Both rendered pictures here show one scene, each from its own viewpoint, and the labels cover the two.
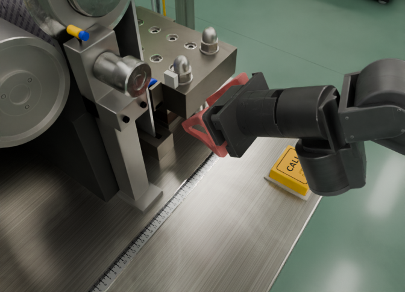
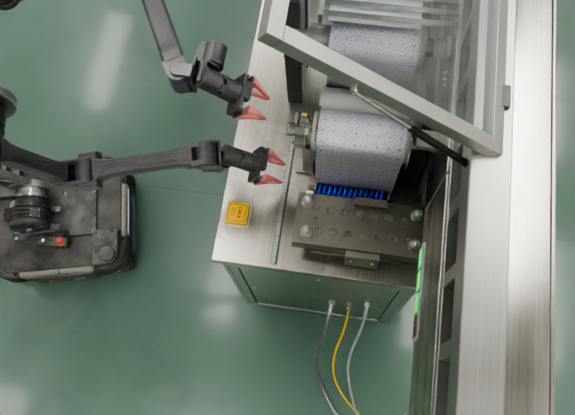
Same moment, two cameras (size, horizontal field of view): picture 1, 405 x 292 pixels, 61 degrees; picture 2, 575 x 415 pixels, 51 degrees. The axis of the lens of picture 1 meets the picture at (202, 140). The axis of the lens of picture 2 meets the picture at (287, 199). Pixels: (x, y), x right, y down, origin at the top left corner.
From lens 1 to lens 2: 168 cm
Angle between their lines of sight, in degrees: 59
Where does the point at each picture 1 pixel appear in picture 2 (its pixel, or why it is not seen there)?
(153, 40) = (341, 224)
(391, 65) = (207, 157)
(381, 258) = (164, 370)
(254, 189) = (254, 195)
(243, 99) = (257, 158)
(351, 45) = not seen: outside the picture
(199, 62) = (305, 217)
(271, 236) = (238, 176)
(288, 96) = (238, 151)
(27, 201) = not seen: hidden behind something
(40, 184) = not seen: hidden behind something
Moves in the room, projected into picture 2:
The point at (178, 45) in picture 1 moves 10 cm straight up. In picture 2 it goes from (324, 227) to (325, 216)
